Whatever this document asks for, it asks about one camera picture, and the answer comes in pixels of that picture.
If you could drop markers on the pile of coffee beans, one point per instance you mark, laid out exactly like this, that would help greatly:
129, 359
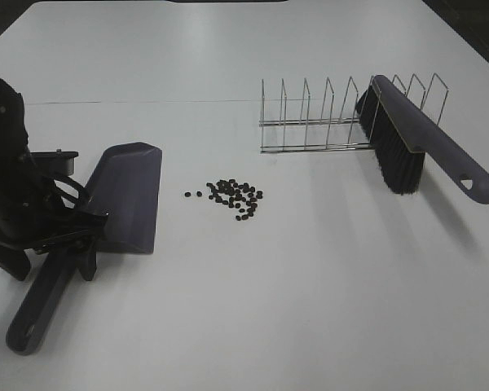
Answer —
242, 198

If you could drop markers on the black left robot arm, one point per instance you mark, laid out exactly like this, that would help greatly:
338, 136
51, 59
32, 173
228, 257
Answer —
14, 138

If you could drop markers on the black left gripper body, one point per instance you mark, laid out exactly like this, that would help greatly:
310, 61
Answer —
40, 210

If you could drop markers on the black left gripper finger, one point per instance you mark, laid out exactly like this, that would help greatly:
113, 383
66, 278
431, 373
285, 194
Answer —
15, 262
87, 260

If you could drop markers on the purple hand brush black bristles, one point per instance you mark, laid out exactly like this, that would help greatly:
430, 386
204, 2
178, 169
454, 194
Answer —
402, 136

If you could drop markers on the chrome wire rack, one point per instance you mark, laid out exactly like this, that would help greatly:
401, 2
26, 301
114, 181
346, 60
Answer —
322, 120

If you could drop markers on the purple plastic dustpan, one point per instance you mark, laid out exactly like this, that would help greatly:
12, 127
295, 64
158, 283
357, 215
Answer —
125, 187

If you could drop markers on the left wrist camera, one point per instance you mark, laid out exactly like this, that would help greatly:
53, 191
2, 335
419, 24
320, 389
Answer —
57, 162

